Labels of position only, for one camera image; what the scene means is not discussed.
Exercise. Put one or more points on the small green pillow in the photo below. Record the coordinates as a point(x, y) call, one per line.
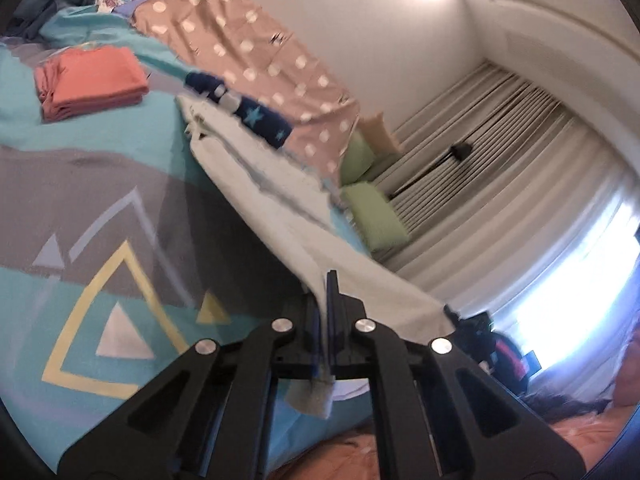
point(357, 160)

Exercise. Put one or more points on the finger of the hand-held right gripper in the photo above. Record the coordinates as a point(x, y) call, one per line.
point(456, 319)

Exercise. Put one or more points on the coral pink garment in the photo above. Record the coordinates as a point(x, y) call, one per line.
point(90, 80)

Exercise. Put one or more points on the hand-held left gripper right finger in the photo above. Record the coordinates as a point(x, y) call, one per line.
point(333, 310)

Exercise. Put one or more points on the beige pillow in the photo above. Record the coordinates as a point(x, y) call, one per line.
point(380, 132)

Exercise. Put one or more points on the navy star print cloth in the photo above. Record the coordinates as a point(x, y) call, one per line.
point(260, 120)

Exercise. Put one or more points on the teal grey geometric bed cover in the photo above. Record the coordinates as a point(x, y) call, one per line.
point(100, 185)

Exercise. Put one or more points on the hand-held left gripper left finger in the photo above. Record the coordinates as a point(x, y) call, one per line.
point(315, 340)

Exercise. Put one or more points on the large green pillow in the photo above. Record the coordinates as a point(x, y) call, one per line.
point(375, 215)

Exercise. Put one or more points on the pink polka dot sheet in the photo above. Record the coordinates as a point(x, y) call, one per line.
point(240, 35)

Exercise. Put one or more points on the pleated cream curtain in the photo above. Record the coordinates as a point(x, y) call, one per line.
point(525, 185)

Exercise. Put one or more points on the white towel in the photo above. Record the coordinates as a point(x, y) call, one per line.
point(280, 200)

